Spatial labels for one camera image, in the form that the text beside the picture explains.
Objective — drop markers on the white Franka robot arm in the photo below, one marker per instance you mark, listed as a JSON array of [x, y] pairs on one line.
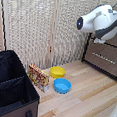
[[97, 20]]

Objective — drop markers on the brown drawer front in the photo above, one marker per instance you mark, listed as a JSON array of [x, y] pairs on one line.
[[104, 64], [115, 41]]

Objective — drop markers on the brown drawer cabinet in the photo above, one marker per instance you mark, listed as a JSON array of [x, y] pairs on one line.
[[104, 57]]

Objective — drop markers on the yellow bowl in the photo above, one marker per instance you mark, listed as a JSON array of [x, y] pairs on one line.
[[57, 72]]

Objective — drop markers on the blue bowl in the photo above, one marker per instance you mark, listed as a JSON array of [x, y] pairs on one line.
[[62, 86]]

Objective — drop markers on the red yellow snack box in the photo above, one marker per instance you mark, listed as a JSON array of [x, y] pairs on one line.
[[38, 77]]

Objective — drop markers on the black fabric storage box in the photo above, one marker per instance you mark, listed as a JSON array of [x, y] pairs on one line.
[[12, 91]]

